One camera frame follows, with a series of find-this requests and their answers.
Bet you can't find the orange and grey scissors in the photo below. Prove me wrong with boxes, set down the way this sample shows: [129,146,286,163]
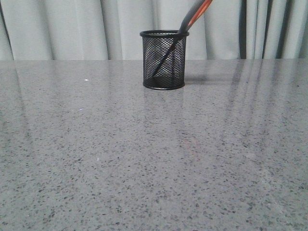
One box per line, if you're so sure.
[152,0,212,77]

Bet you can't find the black mesh pen cup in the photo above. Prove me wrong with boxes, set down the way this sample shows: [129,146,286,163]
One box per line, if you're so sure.
[140,30,189,90]

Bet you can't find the grey curtain backdrop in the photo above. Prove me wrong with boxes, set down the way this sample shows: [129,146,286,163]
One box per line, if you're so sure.
[0,0,308,60]

